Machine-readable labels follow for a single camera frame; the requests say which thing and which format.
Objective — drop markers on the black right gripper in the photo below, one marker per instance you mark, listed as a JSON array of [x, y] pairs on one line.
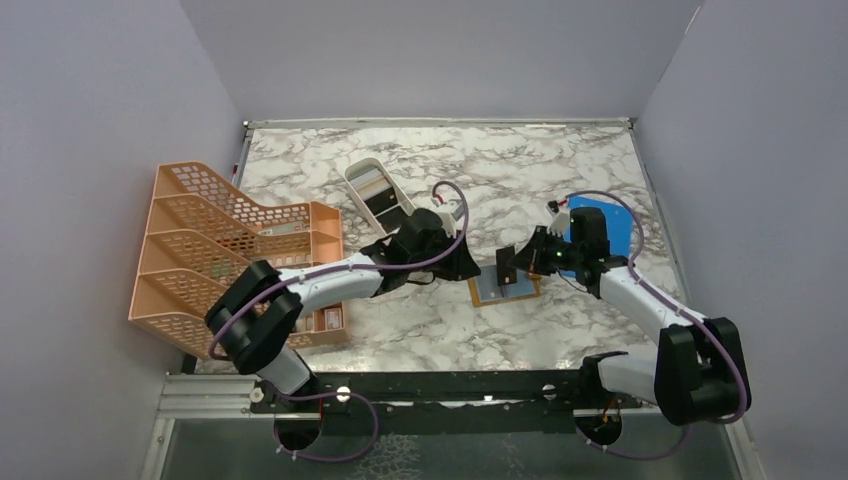
[[531, 257]]

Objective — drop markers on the white plastic card tray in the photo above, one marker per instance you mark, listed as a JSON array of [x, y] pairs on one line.
[[364, 164]]

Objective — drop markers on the yellow leather card holder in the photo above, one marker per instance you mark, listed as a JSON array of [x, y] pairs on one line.
[[485, 291]]

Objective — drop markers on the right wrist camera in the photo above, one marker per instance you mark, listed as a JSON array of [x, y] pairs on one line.
[[560, 217]]

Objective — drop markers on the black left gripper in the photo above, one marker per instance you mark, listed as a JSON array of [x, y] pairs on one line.
[[460, 265]]

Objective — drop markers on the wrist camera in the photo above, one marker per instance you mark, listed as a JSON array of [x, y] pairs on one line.
[[451, 214], [560, 217]]

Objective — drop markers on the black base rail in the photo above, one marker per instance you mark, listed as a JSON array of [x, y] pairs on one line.
[[349, 404]]

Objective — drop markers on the peach plastic file rack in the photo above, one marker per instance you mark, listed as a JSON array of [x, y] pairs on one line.
[[201, 234]]

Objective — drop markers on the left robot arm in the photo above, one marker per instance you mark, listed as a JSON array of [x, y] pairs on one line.
[[257, 313]]

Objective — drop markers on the black VIP card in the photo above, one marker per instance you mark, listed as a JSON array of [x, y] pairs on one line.
[[381, 201]]

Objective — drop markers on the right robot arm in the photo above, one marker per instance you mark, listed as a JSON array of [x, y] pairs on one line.
[[698, 372]]

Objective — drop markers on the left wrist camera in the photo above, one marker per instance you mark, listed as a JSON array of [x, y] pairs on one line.
[[451, 214]]

